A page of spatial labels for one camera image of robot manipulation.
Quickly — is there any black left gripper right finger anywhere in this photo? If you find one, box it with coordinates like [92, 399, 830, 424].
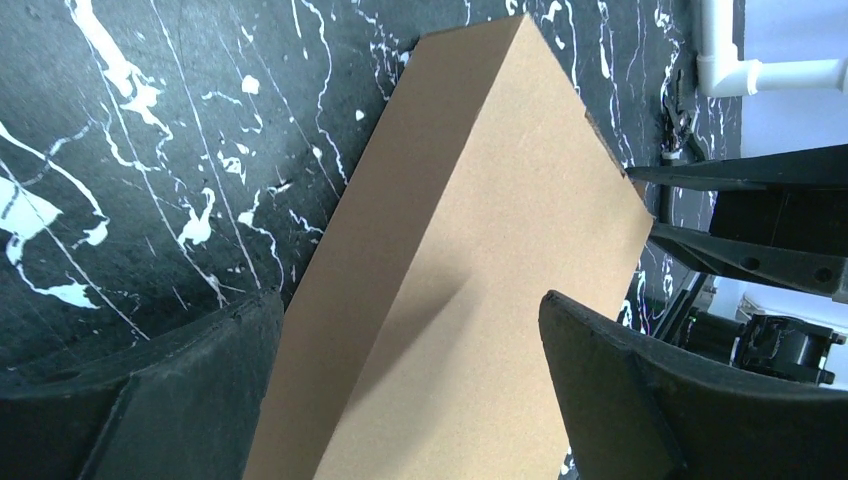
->
[538, 291, 847, 479]

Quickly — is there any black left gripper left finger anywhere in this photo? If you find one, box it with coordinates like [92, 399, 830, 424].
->
[1, 289, 284, 479]

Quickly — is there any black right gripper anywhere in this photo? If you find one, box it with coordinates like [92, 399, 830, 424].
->
[626, 145, 847, 385]

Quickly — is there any brown cardboard box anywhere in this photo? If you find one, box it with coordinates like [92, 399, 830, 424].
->
[245, 15, 652, 479]

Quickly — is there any white PVC pipe frame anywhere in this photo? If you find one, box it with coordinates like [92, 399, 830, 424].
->
[697, 1, 847, 98]

